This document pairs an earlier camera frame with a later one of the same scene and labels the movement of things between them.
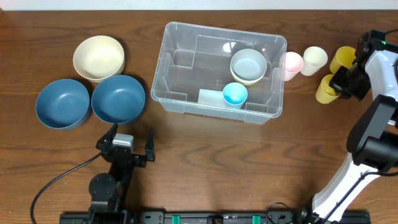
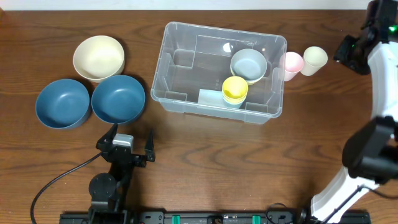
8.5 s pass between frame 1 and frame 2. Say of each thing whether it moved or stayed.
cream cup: stayed
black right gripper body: moved
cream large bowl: stayed
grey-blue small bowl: stayed
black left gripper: stayed
